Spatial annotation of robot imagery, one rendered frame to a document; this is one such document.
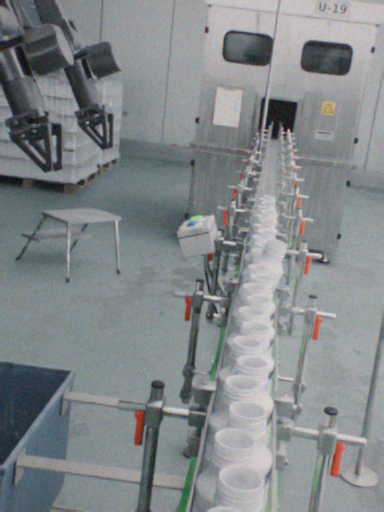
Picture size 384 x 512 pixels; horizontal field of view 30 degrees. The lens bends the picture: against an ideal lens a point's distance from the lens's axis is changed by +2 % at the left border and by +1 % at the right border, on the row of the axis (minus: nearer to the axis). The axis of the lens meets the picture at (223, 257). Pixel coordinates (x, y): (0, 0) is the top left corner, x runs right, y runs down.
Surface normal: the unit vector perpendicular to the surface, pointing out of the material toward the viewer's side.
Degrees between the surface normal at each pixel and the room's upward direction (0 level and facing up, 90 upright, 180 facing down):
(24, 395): 90
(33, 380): 90
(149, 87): 90
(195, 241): 90
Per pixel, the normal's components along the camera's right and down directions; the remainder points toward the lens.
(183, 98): -0.08, 0.25
